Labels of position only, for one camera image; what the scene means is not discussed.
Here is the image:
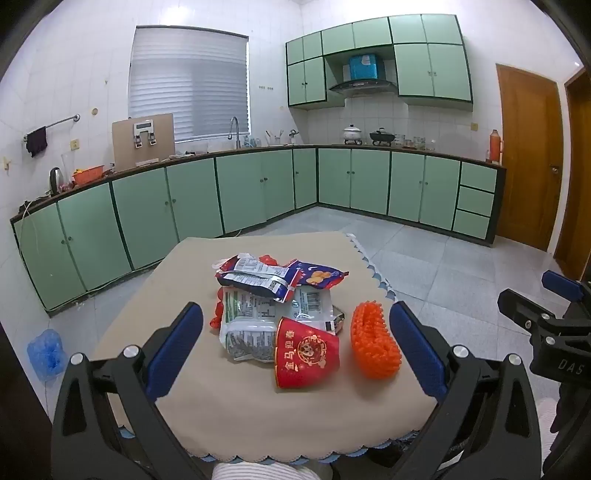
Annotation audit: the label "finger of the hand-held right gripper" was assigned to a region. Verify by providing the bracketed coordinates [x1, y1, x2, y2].
[498, 288, 561, 334]
[542, 271, 591, 305]

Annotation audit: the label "orange basin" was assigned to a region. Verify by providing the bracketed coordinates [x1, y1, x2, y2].
[71, 166, 106, 186]

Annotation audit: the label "cardboard box with device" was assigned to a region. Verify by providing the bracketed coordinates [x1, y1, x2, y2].
[112, 113, 176, 171]

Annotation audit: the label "wooden door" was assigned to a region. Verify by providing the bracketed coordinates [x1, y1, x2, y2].
[496, 64, 565, 252]
[554, 69, 591, 280]

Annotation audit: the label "beige tablecloth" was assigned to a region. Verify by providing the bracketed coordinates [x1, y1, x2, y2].
[90, 232, 439, 464]

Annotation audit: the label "orange spiky scrubber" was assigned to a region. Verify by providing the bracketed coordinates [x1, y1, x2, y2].
[351, 300, 402, 380]

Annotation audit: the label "clear green-printed plastic bag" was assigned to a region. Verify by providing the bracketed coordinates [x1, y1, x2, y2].
[218, 286, 280, 364]

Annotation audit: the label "blue box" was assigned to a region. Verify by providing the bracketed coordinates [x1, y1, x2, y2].
[348, 54, 380, 80]

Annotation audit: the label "towel bar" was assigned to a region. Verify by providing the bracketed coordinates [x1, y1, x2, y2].
[23, 114, 81, 141]

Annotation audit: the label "red crinkled plastic wrapper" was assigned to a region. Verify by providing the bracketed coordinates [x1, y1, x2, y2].
[210, 288, 227, 329]

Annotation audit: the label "red paper cup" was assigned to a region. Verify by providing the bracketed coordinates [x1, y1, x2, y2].
[274, 317, 341, 391]

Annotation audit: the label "green base cabinets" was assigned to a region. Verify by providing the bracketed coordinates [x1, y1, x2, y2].
[10, 144, 506, 317]

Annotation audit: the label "white device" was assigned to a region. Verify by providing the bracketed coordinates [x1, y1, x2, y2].
[133, 119, 158, 149]

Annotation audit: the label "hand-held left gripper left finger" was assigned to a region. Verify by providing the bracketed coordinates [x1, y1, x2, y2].
[51, 302, 208, 480]

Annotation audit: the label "white window blind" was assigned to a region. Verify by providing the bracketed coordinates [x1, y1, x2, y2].
[128, 25, 252, 144]

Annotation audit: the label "blue plastic bag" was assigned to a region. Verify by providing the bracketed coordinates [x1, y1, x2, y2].
[27, 329, 69, 381]

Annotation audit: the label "range hood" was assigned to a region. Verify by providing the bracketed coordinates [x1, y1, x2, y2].
[328, 79, 398, 97]

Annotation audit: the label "dark towel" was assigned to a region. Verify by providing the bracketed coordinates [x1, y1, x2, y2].
[25, 127, 48, 158]

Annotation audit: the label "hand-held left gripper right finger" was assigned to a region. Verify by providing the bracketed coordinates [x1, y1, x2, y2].
[389, 301, 542, 480]

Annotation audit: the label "dark blue snack packet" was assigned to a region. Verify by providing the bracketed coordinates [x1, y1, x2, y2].
[215, 265, 301, 303]

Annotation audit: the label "green wall cabinets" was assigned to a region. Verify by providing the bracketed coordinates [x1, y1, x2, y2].
[285, 14, 474, 112]

